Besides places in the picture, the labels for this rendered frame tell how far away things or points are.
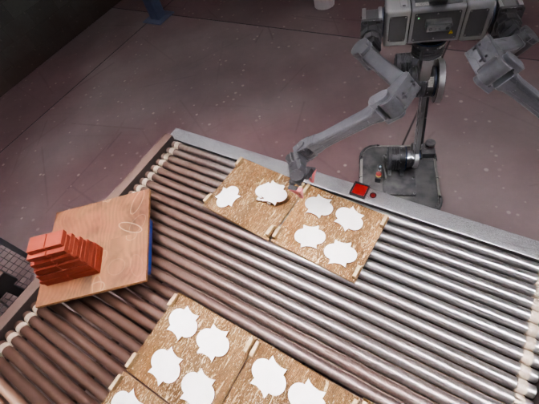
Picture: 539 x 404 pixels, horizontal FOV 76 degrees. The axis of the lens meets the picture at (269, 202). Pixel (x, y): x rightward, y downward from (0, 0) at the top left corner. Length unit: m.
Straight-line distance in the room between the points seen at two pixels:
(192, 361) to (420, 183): 1.88
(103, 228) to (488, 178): 2.63
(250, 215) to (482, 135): 2.25
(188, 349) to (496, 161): 2.60
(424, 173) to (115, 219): 2.01
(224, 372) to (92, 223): 0.96
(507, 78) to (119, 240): 1.61
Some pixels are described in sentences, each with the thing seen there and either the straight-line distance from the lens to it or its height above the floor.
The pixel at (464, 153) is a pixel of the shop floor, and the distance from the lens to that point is 3.20.
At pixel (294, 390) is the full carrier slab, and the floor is 0.95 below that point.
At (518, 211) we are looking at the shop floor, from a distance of 2.98.
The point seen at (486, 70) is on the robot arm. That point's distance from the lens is 1.27.
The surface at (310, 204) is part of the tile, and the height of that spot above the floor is 0.94.
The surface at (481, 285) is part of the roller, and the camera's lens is 1.58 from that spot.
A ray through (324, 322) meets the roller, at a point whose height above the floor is 0.92.
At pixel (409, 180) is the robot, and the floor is 0.26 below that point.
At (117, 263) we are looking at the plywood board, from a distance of 1.70.
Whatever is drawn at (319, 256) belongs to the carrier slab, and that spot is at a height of 0.94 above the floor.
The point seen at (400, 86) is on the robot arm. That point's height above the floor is 1.56.
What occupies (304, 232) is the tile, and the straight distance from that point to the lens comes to 1.57.
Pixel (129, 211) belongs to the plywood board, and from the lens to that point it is 1.83.
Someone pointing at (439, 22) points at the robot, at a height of 1.49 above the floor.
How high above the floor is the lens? 2.31
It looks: 54 degrees down
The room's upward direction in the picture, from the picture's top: 18 degrees counter-clockwise
